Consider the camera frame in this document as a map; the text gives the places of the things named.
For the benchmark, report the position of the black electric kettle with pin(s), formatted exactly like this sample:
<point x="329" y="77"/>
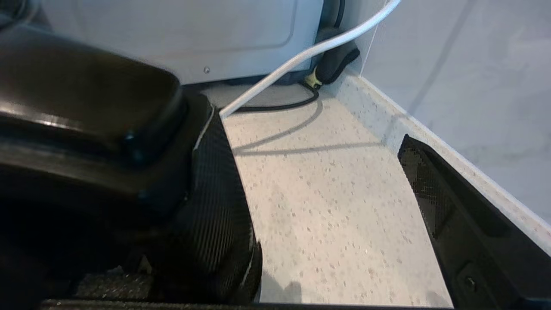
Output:
<point x="86" y="107"/>

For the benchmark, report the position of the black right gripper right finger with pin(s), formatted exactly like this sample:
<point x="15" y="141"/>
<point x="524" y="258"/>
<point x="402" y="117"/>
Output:
<point x="473" y="241"/>

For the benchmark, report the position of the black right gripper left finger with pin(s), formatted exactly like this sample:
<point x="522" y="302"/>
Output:
<point x="224" y="206"/>

